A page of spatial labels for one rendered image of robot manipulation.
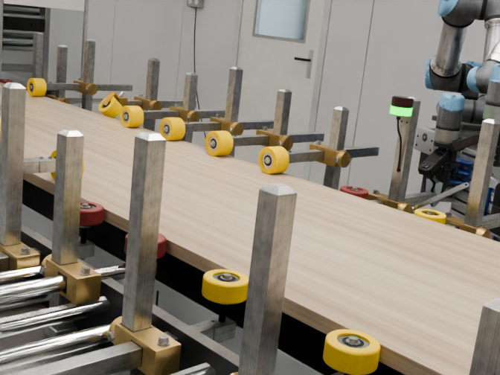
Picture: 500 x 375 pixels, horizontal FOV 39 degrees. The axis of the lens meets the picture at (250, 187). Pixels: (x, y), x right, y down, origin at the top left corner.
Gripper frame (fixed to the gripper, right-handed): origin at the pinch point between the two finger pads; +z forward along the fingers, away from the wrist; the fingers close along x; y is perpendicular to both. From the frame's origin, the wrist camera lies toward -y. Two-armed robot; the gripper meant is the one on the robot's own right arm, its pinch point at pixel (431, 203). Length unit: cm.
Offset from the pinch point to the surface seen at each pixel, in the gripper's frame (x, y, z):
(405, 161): -5.7, -27.4, -17.5
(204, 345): -43, -131, -5
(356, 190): -0.9, -42.0, -9.1
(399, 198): -5.7, -27.7, -6.5
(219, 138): 47, -52, -15
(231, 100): 70, -28, -23
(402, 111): -6.0, -32.7, -32.2
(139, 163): -31, -137, -32
